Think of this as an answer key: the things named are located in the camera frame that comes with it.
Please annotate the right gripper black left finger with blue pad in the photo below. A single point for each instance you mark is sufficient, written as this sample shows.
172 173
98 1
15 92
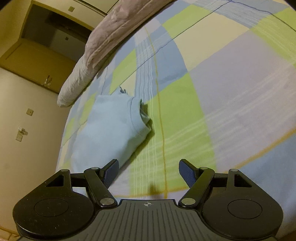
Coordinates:
98 182

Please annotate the wall switch plate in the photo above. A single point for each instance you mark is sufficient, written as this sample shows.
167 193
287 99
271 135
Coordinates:
29 112

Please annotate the checked bed sheet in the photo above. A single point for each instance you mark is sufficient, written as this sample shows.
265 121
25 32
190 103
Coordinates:
217 79

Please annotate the pink duvet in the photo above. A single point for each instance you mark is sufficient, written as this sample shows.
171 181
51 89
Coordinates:
124 18

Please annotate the wall socket with plug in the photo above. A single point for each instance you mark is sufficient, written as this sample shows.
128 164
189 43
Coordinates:
21 132

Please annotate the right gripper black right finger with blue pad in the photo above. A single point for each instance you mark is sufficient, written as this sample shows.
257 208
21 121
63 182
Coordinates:
198 181

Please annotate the light blue shirt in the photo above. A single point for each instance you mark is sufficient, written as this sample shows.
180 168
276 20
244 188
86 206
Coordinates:
116 126

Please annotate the brown wooden door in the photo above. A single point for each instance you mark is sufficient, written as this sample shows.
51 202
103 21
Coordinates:
37 64

